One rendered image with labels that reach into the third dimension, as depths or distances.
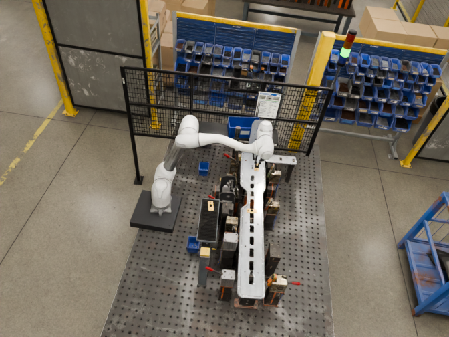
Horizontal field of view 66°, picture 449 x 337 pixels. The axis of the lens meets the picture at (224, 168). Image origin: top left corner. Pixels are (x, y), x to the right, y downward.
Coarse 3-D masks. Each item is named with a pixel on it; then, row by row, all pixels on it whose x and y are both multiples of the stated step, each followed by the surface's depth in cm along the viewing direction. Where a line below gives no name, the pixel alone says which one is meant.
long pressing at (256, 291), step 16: (240, 176) 303; (256, 176) 304; (256, 192) 292; (256, 208) 281; (240, 224) 269; (256, 224) 270; (240, 240) 259; (256, 240) 261; (240, 256) 250; (256, 256) 251; (240, 272) 242; (256, 272) 243; (240, 288) 234; (256, 288) 235
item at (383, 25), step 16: (368, 16) 485; (384, 16) 478; (368, 32) 476; (384, 32) 445; (400, 32) 447; (416, 32) 452; (432, 32) 456; (448, 32) 460; (448, 48) 453; (432, 96) 507
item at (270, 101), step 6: (258, 96) 319; (264, 96) 319; (270, 96) 318; (276, 96) 318; (264, 102) 324; (270, 102) 323; (276, 102) 323; (258, 108) 329; (264, 108) 329; (270, 108) 328; (276, 108) 328; (258, 114) 334; (264, 114) 334; (270, 114) 333; (276, 114) 333
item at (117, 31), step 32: (64, 0) 373; (96, 0) 367; (128, 0) 362; (64, 32) 401; (96, 32) 394; (128, 32) 389; (64, 64) 433; (96, 64) 426; (128, 64) 420; (64, 96) 467; (96, 96) 463
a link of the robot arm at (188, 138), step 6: (180, 132) 258; (186, 132) 254; (192, 132) 254; (180, 138) 252; (186, 138) 251; (192, 138) 250; (180, 144) 253; (186, 144) 252; (192, 144) 252; (198, 144) 252
